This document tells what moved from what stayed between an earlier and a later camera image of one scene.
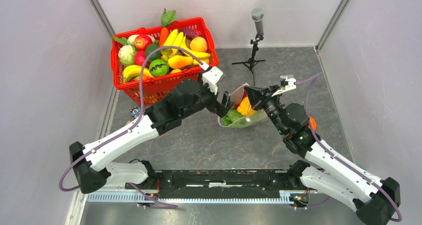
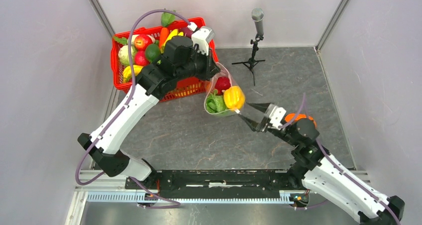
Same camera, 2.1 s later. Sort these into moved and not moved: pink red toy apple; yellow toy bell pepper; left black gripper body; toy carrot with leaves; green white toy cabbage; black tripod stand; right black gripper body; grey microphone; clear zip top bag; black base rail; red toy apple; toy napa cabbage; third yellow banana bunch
Moved: clear zip top bag; yellow toy bell pepper; right black gripper body; left black gripper body; toy napa cabbage
Not moved: toy carrot with leaves; black base rail; black tripod stand; green white toy cabbage; grey microphone; red toy apple; third yellow banana bunch; pink red toy apple
